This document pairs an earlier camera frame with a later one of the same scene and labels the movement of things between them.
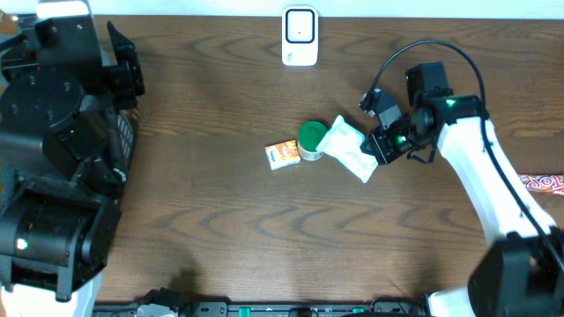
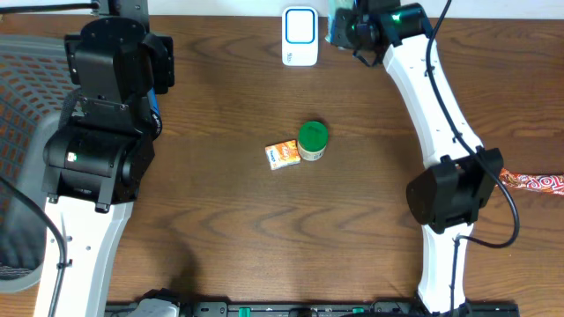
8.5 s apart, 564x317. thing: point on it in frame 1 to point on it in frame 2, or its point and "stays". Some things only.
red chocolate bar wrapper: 544,183 stays
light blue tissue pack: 344,143 to 332,6
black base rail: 374,308 stays
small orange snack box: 283,154 stays
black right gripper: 384,152 to 339,38
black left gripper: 128,74 to 164,60
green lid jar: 309,135 stays
